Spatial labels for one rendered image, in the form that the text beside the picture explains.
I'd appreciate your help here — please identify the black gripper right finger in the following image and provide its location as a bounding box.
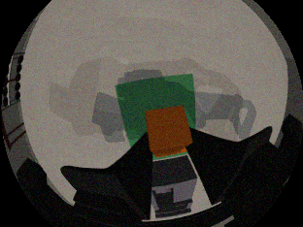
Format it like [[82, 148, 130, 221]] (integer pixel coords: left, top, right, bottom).
[[186, 126, 273, 206]]

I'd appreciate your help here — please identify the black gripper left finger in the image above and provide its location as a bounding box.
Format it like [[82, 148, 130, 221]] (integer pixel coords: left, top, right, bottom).
[[61, 132, 152, 221]]

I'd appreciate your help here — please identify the orange l-shaped block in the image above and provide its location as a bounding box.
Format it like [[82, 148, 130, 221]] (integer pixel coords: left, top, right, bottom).
[[145, 106, 193, 157]]

